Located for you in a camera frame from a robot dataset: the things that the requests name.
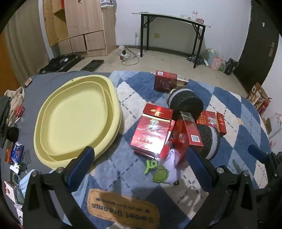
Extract black bag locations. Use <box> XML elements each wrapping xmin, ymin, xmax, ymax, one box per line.
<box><xmin>224</xmin><ymin>58</ymin><xmax>239</xmax><ymax>76</ymax></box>

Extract power strip with cables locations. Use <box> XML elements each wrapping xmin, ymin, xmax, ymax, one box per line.
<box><xmin>119</xmin><ymin>45</ymin><xmax>141</xmax><ymax>66</ymax></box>

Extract black foam roll grey band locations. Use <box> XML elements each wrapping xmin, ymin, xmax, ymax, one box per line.
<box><xmin>194</xmin><ymin>123</ymin><xmax>221</xmax><ymax>160</ymax></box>
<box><xmin>167</xmin><ymin>88</ymin><xmax>204</xmax><ymax>115</ymax></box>

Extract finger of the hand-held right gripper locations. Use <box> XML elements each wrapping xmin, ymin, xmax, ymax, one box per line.
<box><xmin>247</xmin><ymin>144</ymin><xmax>274</xmax><ymax>164</ymax></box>

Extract large glossy red box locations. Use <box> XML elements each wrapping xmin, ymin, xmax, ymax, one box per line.
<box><xmin>130</xmin><ymin>116</ymin><xmax>172</xmax><ymax>155</ymax></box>

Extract yellow plastic basin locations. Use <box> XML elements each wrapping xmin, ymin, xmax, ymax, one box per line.
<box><xmin>33</xmin><ymin>75</ymin><xmax>122</xmax><ymax>170</ymax></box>

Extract red box gold stripe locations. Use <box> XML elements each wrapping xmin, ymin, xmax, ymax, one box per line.
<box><xmin>197</xmin><ymin>111</ymin><xmax>227</xmax><ymax>136</ymax></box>

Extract slim red box silver end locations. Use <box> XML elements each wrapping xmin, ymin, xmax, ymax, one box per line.
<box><xmin>180</xmin><ymin>111</ymin><xmax>204</xmax><ymax>147</ymax></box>

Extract dark patterned cloth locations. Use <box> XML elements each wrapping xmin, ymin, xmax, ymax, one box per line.
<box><xmin>187</xmin><ymin>55</ymin><xmax>206</xmax><ymax>65</ymax></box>

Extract wooden wardrobe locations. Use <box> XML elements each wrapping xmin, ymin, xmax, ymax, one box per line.
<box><xmin>42</xmin><ymin>0</ymin><xmax>117</xmax><ymax>58</ymax></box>

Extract black folding table white top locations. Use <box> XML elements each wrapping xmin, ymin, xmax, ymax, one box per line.
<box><xmin>132</xmin><ymin>12</ymin><xmax>211</xmax><ymax>69</ymax></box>

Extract black fuzzy ball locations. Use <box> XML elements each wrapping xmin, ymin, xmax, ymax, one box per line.
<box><xmin>6</xmin><ymin>126</ymin><xmax>20</xmax><ymax>141</ymax></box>

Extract red snack packet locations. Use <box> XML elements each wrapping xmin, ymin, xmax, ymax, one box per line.
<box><xmin>4</xmin><ymin>141</ymin><xmax>14</xmax><ymax>164</ymax></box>

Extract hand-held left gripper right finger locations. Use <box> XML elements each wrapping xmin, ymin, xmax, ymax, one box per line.
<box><xmin>186</xmin><ymin>147</ymin><xmax>264</xmax><ymax>229</ymax></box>

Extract red box gold emblem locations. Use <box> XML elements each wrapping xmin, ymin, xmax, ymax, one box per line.
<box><xmin>142</xmin><ymin>103</ymin><xmax>175</xmax><ymax>123</ymax></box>

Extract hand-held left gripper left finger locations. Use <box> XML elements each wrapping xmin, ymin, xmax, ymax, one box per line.
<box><xmin>22</xmin><ymin>146</ymin><xmax>96</xmax><ymax>229</ymax></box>

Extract grey bed sheet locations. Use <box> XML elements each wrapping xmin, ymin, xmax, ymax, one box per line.
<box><xmin>0</xmin><ymin>72</ymin><xmax>113</xmax><ymax>229</ymax></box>

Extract blue snack packet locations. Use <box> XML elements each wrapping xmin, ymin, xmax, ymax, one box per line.
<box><xmin>12</xmin><ymin>142</ymin><xmax>24</xmax><ymax>163</ymax></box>

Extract pink bag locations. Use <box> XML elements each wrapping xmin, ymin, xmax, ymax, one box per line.
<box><xmin>211</xmin><ymin>56</ymin><xmax>224</xmax><ymax>71</ymax></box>

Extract black foam insert tray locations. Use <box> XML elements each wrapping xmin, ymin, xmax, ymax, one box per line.
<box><xmin>80</xmin><ymin>59</ymin><xmax>105</xmax><ymax>72</ymax></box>

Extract beige curtain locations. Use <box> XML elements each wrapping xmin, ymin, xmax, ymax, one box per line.
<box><xmin>4</xmin><ymin>0</ymin><xmax>50</xmax><ymax>76</ymax></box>

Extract red white small box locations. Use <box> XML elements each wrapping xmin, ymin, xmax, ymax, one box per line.
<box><xmin>4</xmin><ymin>181</ymin><xmax>15</xmax><ymax>199</ymax></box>

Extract black equipment case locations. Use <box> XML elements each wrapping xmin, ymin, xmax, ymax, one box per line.
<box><xmin>39</xmin><ymin>53</ymin><xmax>82</xmax><ymax>75</ymax></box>

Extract beige cloth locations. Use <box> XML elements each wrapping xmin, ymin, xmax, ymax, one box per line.
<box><xmin>4</xmin><ymin>86</ymin><xmax>26</xmax><ymax>127</ymax></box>

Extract blue face mask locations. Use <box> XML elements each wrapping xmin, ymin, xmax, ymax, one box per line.
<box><xmin>12</xmin><ymin>169</ymin><xmax>40</xmax><ymax>199</ymax></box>

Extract clear plastic bag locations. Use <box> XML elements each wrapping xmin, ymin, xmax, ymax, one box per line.
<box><xmin>206</xmin><ymin>49</ymin><xmax>221</xmax><ymax>64</ymax></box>

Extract red and cream carton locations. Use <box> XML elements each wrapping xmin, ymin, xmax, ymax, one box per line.
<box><xmin>154</xmin><ymin>70</ymin><xmax>189</xmax><ymax>91</ymax></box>

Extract dark door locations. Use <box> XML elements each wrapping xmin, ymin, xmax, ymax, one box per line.
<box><xmin>233</xmin><ymin>0</ymin><xmax>280</xmax><ymax>88</ymax></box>

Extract printed cardboard boxes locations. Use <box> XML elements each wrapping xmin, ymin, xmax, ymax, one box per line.
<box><xmin>246</xmin><ymin>82</ymin><xmax>271</xmax><ymax>115</ymax></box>

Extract orange wooden door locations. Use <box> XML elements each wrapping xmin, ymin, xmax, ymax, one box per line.
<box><xmin>0</xmin><ymin>31</ymin><xmax>21</xmax><ymax>91</ymax></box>

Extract glassware on table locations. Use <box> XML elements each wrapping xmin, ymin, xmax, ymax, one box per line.
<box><xmin>181</xmin><ymin>10</ymin><xmax>205</xmax><ymax>23</ymax></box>

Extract translucent red box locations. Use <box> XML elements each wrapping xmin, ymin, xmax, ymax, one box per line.
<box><xmin>171</xmin><ymin>120</ymin><xmax>192</xmax><ymax>166</ymax></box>

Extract blue white plaid blanket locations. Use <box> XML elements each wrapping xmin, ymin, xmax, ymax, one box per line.
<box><xmin>73</xmin><ymin>70</ymin><xmax>275</xmax><ymax>229</ymax></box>

